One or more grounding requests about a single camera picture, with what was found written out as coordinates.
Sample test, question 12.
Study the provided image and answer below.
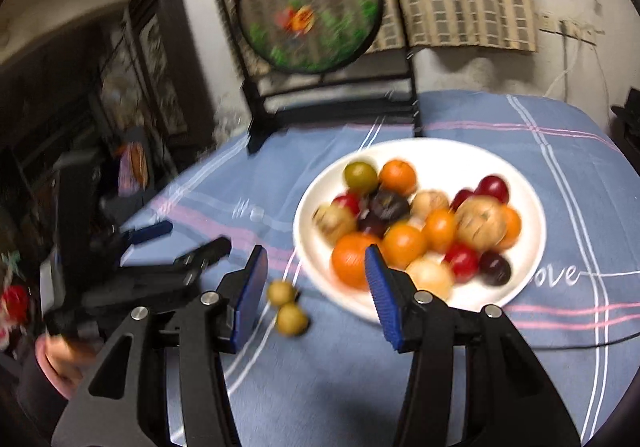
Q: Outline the black hat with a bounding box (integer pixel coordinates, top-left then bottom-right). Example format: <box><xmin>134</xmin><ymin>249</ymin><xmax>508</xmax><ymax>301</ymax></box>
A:
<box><xmin>609</xmin><ymin>102</ymin><xmax>640</xmax><ymax>138</ymax></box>

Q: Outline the blue striped tablecloth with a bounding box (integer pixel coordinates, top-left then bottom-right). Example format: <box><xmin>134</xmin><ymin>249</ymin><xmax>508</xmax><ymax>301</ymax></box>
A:
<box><xmin>115</xmin><ymin>90</ymin><xmax>638</xmax><ymax>447</ymax></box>

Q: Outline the dark purple plum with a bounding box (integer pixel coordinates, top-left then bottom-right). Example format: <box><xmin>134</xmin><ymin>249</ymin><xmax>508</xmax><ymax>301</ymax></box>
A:
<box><xmin>478</xmin><ymin>250</ymin><xmax>512</xmax><ymax>286</ymax></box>

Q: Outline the pink striped bag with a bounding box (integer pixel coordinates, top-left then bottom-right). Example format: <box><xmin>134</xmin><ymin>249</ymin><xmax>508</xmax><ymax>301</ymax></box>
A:
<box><xmin>117</xmin><ymin>142</ymin><xmax>151</xmax><ymax>193</ymax></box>

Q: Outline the person's left hand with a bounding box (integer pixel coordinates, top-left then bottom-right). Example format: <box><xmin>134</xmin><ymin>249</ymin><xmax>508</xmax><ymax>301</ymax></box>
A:
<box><xmin>36</xmin><ymin>334</ymin><xmax>101</xmax><ymax>400</ymax></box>

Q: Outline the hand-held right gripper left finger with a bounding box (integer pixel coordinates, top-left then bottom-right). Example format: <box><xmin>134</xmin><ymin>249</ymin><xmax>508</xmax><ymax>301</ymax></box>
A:
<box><xmin>50</xmin><ymin>244</ymin><xmax>269</xmax><ymax>447</ymax></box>

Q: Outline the person's left forearm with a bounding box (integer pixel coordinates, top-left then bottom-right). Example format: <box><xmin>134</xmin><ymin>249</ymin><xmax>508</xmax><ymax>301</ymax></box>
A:
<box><xmin>15</xmin><ymin>352</ymin><xmax>76</xmax><ymax>447</ymax></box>

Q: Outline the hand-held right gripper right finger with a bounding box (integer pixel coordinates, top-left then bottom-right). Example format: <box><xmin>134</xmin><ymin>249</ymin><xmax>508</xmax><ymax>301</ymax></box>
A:
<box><xmin>364</xmin><ymin>243</ymin><xmax>583</xmax><ymax>447</ymax></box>

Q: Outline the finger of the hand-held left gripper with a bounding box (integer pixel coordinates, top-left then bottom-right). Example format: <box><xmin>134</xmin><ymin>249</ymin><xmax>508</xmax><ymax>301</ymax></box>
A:
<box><xmin>92</xmin><ymin>220</ymin><xmax>174</xmax><ymax>258</ymax></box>
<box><xmin>119</xmin><ymin>236</ymin><xmax>232</xmax><ymax>309</ymax></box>

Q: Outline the red object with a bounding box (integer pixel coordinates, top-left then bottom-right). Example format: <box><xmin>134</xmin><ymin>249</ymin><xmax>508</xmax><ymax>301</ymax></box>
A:
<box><xmin>0</xmin><ymin>284</ymin><xmax>31</xmax><ymax>323</ymax></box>

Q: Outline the white power cable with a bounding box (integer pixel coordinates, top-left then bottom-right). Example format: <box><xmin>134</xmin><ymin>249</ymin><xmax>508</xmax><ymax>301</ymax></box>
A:
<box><xmin>545</xmin><ymin>34</ymin><xmax>581</xmax><ymax>98</ymax></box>

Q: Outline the white oval plate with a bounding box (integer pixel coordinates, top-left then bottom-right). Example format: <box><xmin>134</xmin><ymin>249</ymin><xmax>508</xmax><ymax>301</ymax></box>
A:
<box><xmin>293</xmin><ymin>138</ymin><xmax>547</xmax><ymax>325</ymax></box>

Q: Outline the beige round fruit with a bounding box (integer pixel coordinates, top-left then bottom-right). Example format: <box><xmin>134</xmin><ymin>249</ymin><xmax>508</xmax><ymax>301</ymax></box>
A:
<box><xmin>405</xmin><ymin>258</ymin><xmax>456</xmax><ymax>300</ymax></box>
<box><xmin>454</xmin><ymin>196</ymin><xmax>507</xmax><ymax>250</ymax></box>
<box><xmin>410</xmin><ymin>190</ymin><xmax>451</xmax><ymax>220</ymax></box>

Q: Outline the yellow orange tomato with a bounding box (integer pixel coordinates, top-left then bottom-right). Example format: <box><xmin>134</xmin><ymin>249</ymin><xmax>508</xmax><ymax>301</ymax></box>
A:
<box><xmin>382</xmin><ymin>223</ymin><xmax>427</xmax><ymax>270</ymax></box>

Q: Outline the green yellow tomato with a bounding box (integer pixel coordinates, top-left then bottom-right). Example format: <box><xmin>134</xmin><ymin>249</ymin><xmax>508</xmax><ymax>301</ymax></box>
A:
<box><xmin>343</xmin><ymin>161</ymin><xmax>378</xmax><ymax>190</ymax></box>

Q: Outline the spotted beige passion fruit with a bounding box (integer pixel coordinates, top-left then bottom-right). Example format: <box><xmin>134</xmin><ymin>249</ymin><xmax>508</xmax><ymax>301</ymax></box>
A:
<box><xmin>312</xmin><ymin>204</ymin><xmax>358</xmax><ymax>245</ymax></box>

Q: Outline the orange mandarin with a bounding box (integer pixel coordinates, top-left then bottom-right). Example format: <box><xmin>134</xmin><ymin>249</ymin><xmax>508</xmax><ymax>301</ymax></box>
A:
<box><xmin>421</xmin><ymin>208</ymin><xmax>458</xmax><ymax>254</ymax></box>
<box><xmin>495</xmin><ymin>206</ymin><xmax>522</xmax><ymax>250</ymax></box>
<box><xmin>331</xmin><ymin>233</ymin><xmax>386</xmax><ymax>290</ymax></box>
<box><xmin>378</xmin><ymin>160</ymin><xmax>418</xmax><ymax>195</ymax></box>

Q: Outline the black framed goldfish screen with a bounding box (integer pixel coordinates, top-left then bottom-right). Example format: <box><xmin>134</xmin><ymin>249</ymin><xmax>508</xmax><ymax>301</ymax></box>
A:
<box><xmin>209</xmin><ymin>0</ymin><xmax>423</xmax><ymax>155</ymax></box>

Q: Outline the dark wood framed painting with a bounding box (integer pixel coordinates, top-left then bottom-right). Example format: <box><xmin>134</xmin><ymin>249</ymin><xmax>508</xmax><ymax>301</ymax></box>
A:
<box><xmin>95</xmin><ymin>0</ymin><xmax>221</xmax><ymax>173</ymax></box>

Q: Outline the small tan longan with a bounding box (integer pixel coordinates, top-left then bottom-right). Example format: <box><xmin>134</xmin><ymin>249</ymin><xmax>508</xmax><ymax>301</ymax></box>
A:
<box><xmin>275</xmin><ymin>303</ymin><xmax>311</xmax><ymax>338</ymax></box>
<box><xmin>267</xmin><ymin>279</ymin><xmax>299</xmax><ymax>306</ymax></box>

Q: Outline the red plum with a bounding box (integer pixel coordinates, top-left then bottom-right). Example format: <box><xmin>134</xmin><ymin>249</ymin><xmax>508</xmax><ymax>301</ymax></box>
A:
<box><xmin>474</xmin><ymin>175</ymin><xmax>510</xmax><ymax>204</ymax></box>
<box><xmin>450</xmin><ymin>188</ymin><xmax>476</xmax><ymax>213</ymax></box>
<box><xmin>331</xmin><ymin>193</ymin><xmax>362</xmax><ymax>217</ymax></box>
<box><xmin>444</xmin><ymin>243</ymin><xmax>481</xmax><ymax>284</ymax></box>

